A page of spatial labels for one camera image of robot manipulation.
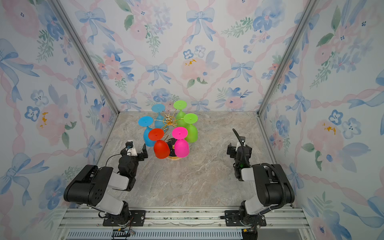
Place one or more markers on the blue wine glass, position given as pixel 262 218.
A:
pixel 146 122
pixel 159 109

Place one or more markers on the pink wine glass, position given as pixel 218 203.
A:
pixel 182 149

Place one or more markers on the front blue wine glass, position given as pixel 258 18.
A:
pixel 146 122

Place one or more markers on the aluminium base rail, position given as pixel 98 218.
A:
pixel 188 223

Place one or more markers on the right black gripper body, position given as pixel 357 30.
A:
pixel 238 151

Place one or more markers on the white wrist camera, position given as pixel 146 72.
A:
pixel 241 142
pixel 130 149

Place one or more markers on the back blue wine glass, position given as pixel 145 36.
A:
pixel 159 109

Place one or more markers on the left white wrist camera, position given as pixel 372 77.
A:
pixel 130 149

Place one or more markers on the red wine glass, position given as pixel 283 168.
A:
pixel 161 147

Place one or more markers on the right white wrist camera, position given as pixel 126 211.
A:
pixel 241 142

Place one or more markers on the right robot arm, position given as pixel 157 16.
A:
pixel 273 189

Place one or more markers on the gold wire glass rack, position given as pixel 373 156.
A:
pixel 170 125

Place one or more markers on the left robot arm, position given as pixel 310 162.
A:
pixel 90 186

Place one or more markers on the green wine glass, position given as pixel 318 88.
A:
pixel 180 106
pixel 190 119

